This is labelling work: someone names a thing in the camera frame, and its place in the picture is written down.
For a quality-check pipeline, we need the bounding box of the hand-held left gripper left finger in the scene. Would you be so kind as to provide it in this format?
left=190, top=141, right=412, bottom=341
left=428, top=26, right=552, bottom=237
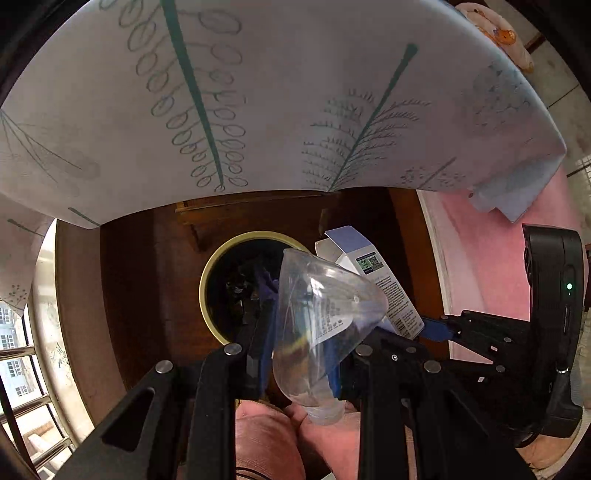
left=55, top=265, right=281, bottom=480

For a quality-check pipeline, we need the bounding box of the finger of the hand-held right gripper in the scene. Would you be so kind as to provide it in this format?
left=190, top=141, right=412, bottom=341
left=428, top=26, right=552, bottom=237
left=421, top=310, right=534, bottom=354
left=376, top=332, right=535, bottom=394

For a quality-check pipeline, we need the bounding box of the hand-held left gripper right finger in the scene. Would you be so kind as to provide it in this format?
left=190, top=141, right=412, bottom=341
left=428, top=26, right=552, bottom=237
left=323, top=342, right=537, bottom=480

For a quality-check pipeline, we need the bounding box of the black bin yellow rim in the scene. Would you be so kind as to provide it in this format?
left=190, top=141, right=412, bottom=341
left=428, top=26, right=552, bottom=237
left=199, top=231, right=315, bottom=347

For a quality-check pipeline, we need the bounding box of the clear plastic bag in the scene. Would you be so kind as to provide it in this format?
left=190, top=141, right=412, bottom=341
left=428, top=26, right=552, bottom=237
left=271, top=248, right=389, bottom=426

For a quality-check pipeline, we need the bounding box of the white cardboard box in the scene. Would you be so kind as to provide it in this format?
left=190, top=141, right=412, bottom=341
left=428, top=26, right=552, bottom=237
left=315, top=225, right=426, bottom=340

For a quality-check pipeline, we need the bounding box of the person's right forearm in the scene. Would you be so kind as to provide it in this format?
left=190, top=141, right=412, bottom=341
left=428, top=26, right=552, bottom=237
left=519, top=436, right=585, bottom=476

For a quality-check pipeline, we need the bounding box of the person's right leg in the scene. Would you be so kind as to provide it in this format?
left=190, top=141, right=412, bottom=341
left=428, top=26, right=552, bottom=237
left=284, top=401, right=365, bottom=480

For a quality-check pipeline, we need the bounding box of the pink bed sheet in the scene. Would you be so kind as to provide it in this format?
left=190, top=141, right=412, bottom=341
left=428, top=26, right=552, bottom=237
left=418, top=168, right=591, bottom=365

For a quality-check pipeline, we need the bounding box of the grid window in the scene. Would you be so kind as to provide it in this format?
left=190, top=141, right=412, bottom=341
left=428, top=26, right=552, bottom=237
left=0, top=295, right=75, bottom=480

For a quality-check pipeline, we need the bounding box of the leaf print tablecloth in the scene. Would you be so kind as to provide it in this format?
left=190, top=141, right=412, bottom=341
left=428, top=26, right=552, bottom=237
left=0, top=0, right=568, bottom=319

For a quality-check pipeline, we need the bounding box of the wooden table frame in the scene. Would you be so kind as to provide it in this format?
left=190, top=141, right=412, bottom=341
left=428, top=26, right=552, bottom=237
left=175, top=189, right=416, bottom=252

